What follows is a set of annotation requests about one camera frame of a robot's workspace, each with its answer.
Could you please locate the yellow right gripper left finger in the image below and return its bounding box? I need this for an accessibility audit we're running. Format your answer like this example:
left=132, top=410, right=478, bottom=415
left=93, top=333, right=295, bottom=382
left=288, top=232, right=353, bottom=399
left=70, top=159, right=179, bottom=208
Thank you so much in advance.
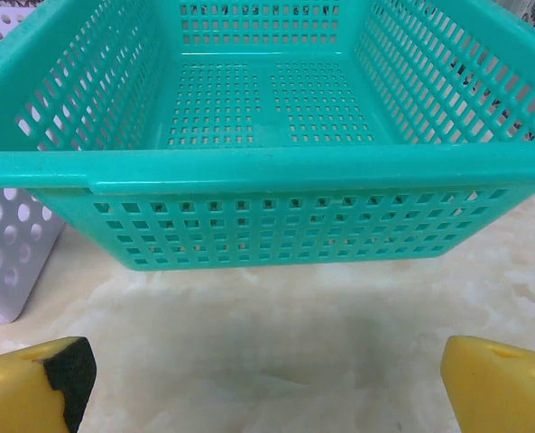
left=0, top=336, right=97, bottom=433

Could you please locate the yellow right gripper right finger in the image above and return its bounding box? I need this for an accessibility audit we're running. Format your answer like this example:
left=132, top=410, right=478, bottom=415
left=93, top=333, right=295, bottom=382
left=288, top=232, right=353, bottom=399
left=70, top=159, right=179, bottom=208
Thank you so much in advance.
left=441, top=334, right=535, bottom=433

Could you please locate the lavender plastic basket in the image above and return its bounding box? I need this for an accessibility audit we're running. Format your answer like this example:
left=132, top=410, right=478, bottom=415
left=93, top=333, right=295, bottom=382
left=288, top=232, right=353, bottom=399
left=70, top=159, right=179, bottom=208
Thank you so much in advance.
left=0, top=12, right=68, bottom=325

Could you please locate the teal plastic basket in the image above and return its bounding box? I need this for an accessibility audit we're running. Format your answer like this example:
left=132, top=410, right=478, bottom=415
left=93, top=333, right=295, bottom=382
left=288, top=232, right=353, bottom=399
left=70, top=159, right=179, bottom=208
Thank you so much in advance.
left=0, top=0, right=535, bottom=272

